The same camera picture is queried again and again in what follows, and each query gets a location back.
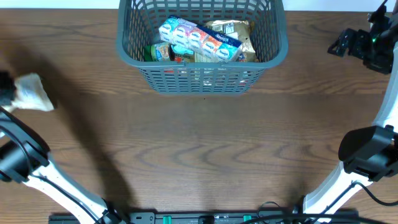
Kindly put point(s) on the green snack packet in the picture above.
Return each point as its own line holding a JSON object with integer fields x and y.
{"x": 182, "y": 54}

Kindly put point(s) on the colourful tissue multipack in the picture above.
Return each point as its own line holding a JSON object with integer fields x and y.
{"x": 206, "y": 42}

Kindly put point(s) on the gold foil food bag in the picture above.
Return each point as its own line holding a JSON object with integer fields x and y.
{"x": 238, "y": 30}

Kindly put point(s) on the grey plastic lattice basket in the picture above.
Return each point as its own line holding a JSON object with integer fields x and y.
{"x": 138, "y": 27}

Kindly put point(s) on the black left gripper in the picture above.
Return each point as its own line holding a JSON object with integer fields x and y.
{"x": 0, "y": 84}

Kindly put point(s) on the green lid jar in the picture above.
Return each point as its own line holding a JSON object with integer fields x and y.
{"x": 157, "y": 53}

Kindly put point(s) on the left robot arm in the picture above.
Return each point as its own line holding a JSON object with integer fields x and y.
{"x": 26, "y": 158}

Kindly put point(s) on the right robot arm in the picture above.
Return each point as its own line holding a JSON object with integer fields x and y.
{"x": 365, "y": 155}

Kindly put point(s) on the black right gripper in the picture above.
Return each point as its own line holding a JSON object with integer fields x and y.
{"x": 359, "y": 37}

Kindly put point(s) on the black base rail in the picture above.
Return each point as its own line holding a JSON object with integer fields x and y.
{"x": 202, "y": 218}

